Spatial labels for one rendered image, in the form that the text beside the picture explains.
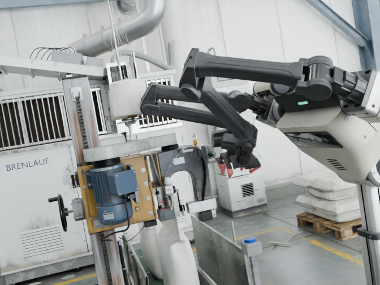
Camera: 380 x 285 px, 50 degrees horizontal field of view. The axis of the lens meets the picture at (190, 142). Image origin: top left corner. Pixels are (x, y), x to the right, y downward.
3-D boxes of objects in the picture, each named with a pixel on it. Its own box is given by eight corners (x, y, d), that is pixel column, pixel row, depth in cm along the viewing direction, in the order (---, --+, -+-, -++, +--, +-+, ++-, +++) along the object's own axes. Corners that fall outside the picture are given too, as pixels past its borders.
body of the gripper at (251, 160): (228, 158, 166) (230, 146, 161) (250, 154, 169) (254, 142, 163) (233, 171, 162) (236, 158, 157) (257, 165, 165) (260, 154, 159)
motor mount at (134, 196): (142, 202, 172) (136, 165, 171) (127, 206, 170) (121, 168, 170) (134, 194, 199) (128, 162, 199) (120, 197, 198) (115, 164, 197)
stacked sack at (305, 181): (359, 179, 463) (357, 167, 462) (308, 191, 448) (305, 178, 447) (337, 176, 505) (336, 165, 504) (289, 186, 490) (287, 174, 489)
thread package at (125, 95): (154, 113, 173) (147, 74, 172) (115, 119, 169) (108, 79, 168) (147, 116, 189) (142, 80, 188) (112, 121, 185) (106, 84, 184)
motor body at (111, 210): (136, 221, 171) (126, 163, 170) (100, 229, 167) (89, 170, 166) (132, 214, 186) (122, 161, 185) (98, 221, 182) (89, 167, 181)
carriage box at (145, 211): (158, 219, 193) (146, 155, 192) (86, 235, 185) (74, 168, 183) (149, 210, 217) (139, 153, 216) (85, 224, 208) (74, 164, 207)
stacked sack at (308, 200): (362, 198, 468) (360, 186, 468) (315, 212, 446) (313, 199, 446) (338, 194, 508) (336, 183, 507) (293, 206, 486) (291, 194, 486)
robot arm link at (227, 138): (253, 146, 148) (256, 126, 152) (222, 141, 149) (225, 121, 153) (248, 160, 158) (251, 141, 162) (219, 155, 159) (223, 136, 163)
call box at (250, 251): (263, 253, 194) (260, 241, 194) (247, 257, 192) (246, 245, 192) (255, 249, 202) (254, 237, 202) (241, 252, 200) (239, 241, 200)
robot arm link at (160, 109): (143, 101, 159) (142, 96, 169) (141, 115, 161) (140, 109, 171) (245, 120, 168) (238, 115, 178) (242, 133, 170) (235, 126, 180)
